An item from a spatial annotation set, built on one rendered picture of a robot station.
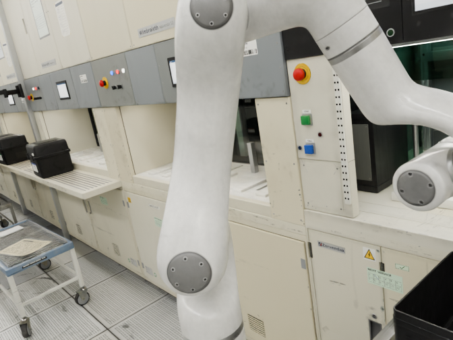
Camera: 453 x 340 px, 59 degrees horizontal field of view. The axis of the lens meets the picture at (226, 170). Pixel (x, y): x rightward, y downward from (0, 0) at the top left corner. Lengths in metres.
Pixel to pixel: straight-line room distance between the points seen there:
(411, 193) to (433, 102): 0.15
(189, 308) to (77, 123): 3.33
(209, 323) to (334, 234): 0.79
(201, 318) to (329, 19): 0.53
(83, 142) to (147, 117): 1.53
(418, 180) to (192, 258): 0.38
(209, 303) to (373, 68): 0.48
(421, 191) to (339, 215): 0.74
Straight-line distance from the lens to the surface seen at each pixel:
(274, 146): 1.49
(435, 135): 2.17
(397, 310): 0.86
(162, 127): 2.62
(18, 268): 2.79
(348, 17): 0.64
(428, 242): 1.29
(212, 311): 0.76
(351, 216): 1.39
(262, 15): 0.68
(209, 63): 0.58
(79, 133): 3.99
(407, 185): 0.71
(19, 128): 5.38
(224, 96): 0.62
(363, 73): 0.65
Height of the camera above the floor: 1.43
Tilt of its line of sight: 15 degrees down
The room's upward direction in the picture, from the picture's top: 10 degrees counter-clockwise
